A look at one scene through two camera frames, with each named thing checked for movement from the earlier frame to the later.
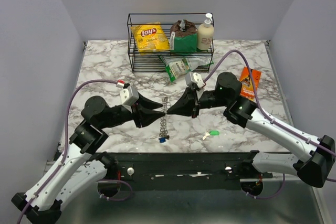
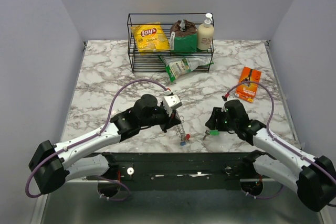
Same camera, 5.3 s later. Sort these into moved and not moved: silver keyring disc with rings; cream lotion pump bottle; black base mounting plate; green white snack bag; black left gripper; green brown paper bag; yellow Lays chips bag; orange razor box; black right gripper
Moved: black left gripper; black right gripper; silver keyring disc with rings
Not moved: green brown paper bag; black base mounting plate; orange razor box; green white snack bag; yellow Lays chips bag; cream lotion pump bottle
